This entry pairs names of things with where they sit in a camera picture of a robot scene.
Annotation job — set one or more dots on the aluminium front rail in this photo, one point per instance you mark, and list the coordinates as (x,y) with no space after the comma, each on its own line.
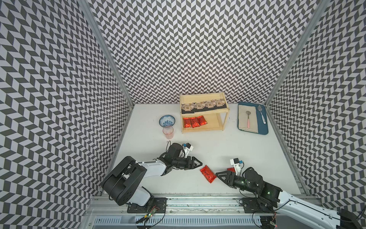
(197,204)

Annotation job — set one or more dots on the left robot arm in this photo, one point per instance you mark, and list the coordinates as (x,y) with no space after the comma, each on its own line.
(122,184)

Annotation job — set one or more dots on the pink transparent cup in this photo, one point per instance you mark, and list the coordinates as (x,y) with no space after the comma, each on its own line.
(168,132)

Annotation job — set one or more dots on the wooden two-tier shelf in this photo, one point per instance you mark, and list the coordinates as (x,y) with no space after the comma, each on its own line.
(216,119)

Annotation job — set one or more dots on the blue white ceramic bowl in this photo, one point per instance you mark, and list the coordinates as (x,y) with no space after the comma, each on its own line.
(166,121)

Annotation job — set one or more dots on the black floral tea bag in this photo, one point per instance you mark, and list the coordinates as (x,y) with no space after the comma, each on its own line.
(187,108)
(220,104)
(199,106)
(210,105)

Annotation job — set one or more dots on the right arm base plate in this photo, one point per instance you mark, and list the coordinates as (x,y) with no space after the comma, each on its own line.
(251,205)

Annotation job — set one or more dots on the white handled spoon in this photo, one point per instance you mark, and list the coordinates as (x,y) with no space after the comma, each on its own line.
(260,109)

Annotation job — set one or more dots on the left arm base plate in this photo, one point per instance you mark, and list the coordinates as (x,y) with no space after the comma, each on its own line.
(159,204)

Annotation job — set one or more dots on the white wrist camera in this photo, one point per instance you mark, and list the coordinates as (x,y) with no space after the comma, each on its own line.
(237,165)
(187,148)

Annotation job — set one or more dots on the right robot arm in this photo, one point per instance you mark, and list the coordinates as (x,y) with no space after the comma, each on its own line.
(273,199)

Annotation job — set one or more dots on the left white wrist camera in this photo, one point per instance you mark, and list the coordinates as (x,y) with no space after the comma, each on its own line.
(187,148)

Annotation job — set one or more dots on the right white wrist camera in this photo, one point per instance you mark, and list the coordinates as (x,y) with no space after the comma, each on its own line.
(237,165)

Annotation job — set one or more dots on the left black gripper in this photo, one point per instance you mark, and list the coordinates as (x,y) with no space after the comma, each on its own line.
(193,165)

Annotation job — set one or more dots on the teal tray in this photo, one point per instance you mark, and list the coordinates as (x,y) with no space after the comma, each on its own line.
(263,129)

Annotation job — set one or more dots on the beige cloth on tray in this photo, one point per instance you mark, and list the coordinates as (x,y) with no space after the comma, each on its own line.
(242,119)

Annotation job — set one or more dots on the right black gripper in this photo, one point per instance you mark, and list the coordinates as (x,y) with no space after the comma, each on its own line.
(230,176)

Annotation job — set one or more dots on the pink handled spoon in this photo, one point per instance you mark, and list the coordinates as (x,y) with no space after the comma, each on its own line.
(248,119)

